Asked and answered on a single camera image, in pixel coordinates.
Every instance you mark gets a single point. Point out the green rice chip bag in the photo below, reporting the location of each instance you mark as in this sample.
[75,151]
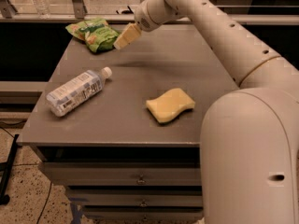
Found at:
[97,34]

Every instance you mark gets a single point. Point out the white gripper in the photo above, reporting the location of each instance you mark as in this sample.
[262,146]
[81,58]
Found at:
[144,19]

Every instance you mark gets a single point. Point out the grey drawer cabinet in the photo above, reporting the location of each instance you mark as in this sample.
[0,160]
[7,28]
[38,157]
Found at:
[112,156]

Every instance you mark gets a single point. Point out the yellow sponge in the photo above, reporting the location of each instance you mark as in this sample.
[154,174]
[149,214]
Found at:
[170,104]

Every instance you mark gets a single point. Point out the clear plastic water bottle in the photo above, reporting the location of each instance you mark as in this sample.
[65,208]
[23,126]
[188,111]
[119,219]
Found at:
[76,91]

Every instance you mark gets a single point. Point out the black floor stand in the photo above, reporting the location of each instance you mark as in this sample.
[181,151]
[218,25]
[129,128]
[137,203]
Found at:
[5,170]

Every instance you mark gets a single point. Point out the metal railing frame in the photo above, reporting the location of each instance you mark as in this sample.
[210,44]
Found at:
[79,9]

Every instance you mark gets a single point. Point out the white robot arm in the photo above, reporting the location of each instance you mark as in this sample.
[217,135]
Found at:
[249,137]

